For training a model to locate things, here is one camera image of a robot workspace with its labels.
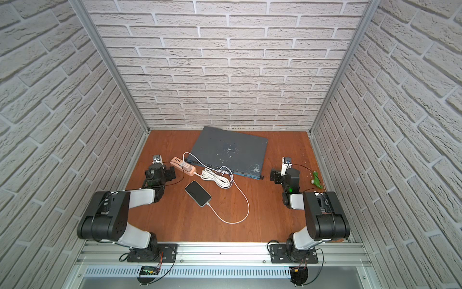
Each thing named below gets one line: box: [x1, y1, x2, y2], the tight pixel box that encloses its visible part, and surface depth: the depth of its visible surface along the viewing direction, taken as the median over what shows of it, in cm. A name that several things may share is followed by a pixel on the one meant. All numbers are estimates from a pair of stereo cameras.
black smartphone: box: [184, 180, 213, 208], surface depth 92 cm
